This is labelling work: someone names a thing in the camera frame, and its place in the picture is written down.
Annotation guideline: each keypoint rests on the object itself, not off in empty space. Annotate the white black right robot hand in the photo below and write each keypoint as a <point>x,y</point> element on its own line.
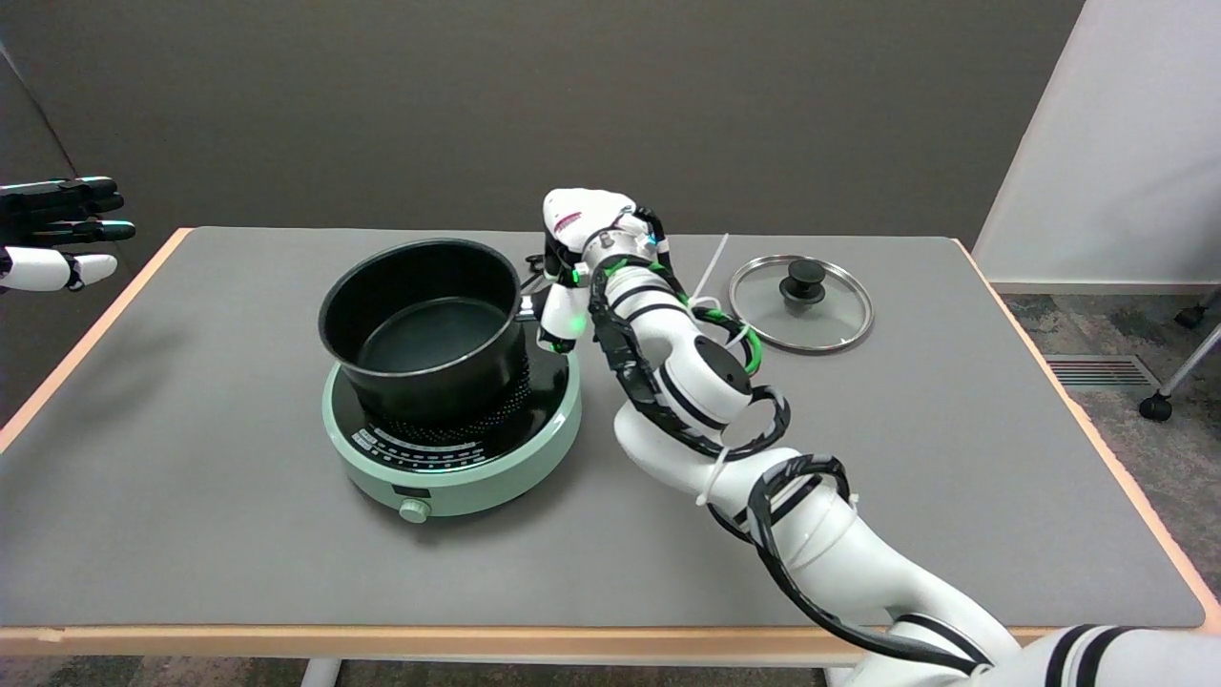
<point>577,258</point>

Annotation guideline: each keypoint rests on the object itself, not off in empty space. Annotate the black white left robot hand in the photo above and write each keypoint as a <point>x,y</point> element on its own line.
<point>52,234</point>

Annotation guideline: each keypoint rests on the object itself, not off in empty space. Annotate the black cooking pot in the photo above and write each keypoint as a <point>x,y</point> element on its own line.
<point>424,329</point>

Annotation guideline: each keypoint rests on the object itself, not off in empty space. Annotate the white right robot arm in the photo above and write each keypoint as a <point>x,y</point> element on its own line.
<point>763,458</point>

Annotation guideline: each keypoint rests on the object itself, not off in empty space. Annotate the green round induction cooker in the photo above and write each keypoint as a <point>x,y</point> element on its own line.
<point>477,458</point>

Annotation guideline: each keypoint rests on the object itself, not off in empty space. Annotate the glass pot lid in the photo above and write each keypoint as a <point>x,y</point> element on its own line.
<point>801,303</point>

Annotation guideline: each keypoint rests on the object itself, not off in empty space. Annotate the grey table mat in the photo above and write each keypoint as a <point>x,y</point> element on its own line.
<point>286,534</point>

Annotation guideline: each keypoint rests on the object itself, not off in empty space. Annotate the floor air vent grille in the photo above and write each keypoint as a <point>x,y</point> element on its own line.
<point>1102,372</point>

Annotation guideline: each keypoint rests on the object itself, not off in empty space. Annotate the chair leg with caster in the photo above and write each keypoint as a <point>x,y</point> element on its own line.
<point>1178,377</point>

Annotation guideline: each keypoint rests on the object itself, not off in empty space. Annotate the black caster wheel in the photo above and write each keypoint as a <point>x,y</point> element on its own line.
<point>1192,313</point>

